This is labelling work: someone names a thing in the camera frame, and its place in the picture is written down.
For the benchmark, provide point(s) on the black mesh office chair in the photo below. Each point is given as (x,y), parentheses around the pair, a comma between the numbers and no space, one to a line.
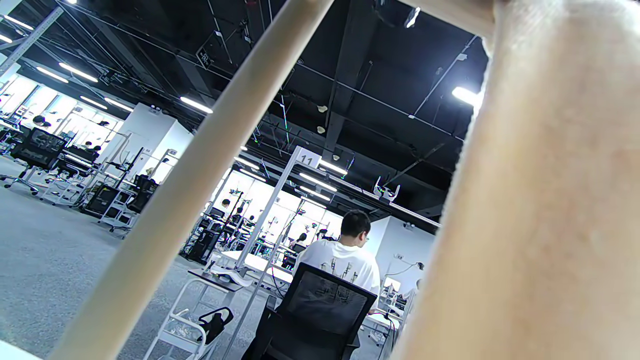
(40,147)
(320,310)

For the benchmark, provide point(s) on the white utility cart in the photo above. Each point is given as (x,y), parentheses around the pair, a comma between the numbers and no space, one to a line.
(175,335)

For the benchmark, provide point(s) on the peach towel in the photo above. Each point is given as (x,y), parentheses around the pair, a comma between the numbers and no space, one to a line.
(550,200)

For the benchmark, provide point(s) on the white metal post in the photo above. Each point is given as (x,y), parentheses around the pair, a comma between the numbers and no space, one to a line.
(270,205)

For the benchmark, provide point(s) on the dark side desk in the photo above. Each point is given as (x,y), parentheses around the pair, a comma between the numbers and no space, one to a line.
(210,276)

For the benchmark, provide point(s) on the wooden towel rack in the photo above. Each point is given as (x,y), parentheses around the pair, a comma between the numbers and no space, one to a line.
(200,170)

